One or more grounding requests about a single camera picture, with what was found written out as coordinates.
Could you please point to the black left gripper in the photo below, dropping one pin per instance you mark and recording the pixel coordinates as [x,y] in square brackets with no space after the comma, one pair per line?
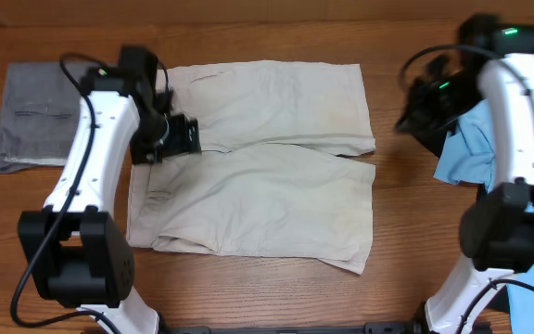
[185,141]

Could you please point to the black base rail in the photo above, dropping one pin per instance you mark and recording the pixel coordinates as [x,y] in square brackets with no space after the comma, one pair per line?
[290,329]

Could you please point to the beige khaki shorts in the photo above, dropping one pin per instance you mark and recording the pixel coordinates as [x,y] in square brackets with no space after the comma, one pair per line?
[279,173]

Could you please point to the light blue printed t-shirt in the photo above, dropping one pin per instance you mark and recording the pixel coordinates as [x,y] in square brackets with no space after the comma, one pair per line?
[522,304]

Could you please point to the black garment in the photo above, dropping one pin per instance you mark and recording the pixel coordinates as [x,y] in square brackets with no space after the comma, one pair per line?
[434,139]

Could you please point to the folded grey cloth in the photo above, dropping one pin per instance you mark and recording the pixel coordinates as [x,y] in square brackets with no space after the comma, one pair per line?
[38,118]

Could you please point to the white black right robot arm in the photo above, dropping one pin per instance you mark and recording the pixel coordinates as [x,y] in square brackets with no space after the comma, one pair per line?
[497,232]

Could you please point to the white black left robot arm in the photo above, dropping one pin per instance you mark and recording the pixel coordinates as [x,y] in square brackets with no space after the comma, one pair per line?
[76,254]

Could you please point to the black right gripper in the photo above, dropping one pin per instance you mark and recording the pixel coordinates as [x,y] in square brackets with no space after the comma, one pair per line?
[413,122]

